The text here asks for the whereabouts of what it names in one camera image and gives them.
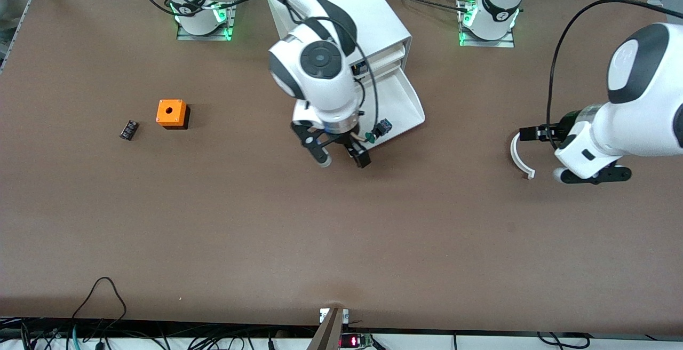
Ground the green mushroom push button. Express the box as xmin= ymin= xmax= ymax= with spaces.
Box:
xmin=366 ymin=119 xmax=394 ymax=145

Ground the white plastic drawer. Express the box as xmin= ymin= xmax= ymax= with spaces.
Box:
xmin=350 ymin=42 xmax=408 ymax=70
xmin=366 ymin=66 xmax=426 ymax=152

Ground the white drawer cabinet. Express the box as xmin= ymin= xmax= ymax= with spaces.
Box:
xmin=265 ymin=0 xmax=413 ymax=89

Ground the white curved plastic arc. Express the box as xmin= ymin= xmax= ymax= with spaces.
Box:
xmin=510 ymin=131 xmax=536 ymax=180

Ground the orange box with hole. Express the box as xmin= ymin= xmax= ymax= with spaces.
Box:
xmin=156 ymin=99 xmax=191 ymax=130

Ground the device with red display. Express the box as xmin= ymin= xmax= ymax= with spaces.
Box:
xmin=340 ymin=333 xmax=374 ymax=348

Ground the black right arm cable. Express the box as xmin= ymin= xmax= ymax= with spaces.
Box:
xmin=123 ymin=0 xmax=380 ymax=145

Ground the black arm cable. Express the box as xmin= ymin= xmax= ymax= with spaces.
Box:
xmin=517 ymin=0 xmax=683 ymax=148
xmin=123 ymin=0 xmax=380 ymax=145

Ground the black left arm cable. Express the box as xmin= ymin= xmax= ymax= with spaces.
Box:
xmin=517 ymin=0 xmax=683 ymax=148

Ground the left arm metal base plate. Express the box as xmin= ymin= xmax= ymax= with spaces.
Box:
xmin=458 ymin=0 xmax=516 ymax=48

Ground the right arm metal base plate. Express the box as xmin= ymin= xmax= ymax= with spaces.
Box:
xmin=176 ymin=0 xmax=239 ymax=42

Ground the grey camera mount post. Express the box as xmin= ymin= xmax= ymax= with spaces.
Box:
xmin=307 ymin=307 xmax=350 ymax=350

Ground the black cable bundle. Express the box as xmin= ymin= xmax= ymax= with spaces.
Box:
xmin=0 ymin=315 xmax=321 ymax=350

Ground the black looped cable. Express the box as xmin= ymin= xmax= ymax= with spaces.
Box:
xmin=72 ymin=277 xmax=128 ymax=329

